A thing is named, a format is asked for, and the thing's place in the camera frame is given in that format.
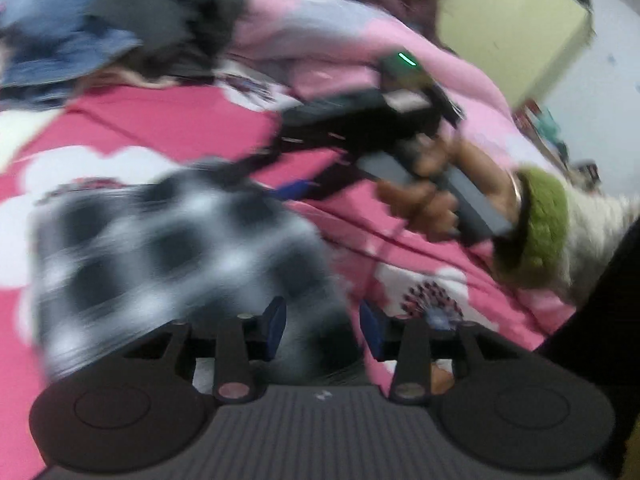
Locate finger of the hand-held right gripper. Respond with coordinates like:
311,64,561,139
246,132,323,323
212,142,301,187
274,157,365,203

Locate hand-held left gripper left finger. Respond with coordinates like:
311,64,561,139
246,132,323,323
122,297,287,403

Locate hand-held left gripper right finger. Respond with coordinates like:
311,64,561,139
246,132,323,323
359,301,526,405

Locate black white plaid shirt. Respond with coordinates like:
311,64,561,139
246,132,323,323
30,160,361,386

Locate person's right hand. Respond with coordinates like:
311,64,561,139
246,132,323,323
376,137,521,242

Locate light pink quilt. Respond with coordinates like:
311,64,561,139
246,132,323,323
227,0,561,176

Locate pink floral printed blanket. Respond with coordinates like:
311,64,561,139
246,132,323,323
0,80,576,480

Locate dark grey garment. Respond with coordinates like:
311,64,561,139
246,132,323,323
92,0,248,86

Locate pale green cabinet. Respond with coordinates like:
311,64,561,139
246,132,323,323
435,0,596,108

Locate blue denim jeans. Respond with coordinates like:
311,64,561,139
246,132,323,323
0,0,143,106

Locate person's dark clothing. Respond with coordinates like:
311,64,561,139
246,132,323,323
540,220,640,480

